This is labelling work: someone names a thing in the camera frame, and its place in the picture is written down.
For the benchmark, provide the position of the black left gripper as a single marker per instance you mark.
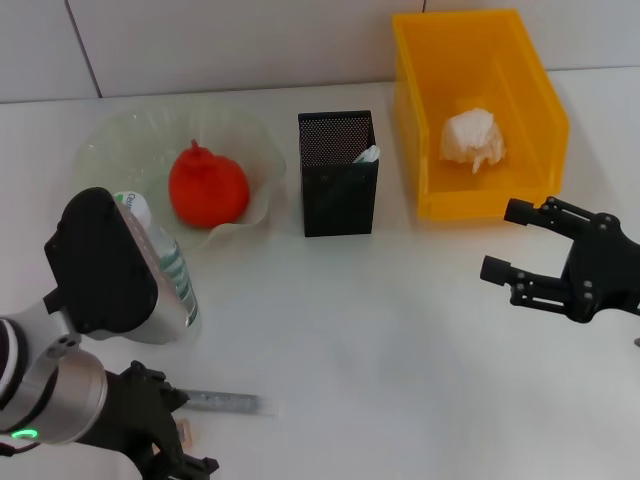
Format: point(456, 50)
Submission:
point(135, 415)

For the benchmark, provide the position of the green glass fruit plate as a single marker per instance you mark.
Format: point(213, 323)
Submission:
point(125, 140)

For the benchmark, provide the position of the silver marker pen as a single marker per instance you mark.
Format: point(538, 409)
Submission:
point(230, 402)

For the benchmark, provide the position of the black mesh pen holder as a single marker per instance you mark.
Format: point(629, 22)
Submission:
point(340, 200)

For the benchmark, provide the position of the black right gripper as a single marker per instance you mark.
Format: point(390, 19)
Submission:
point(605, 270)

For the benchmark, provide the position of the beige barcode eraser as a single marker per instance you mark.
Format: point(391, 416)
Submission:
point(186, 434)

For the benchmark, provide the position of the clear green-label water bottle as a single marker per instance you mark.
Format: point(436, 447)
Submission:
point(172, 260)

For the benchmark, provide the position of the yellow plastic bin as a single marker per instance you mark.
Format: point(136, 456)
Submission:
point(475, 75)

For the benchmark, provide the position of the white paper ball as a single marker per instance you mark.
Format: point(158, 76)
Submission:
point(472, 137)

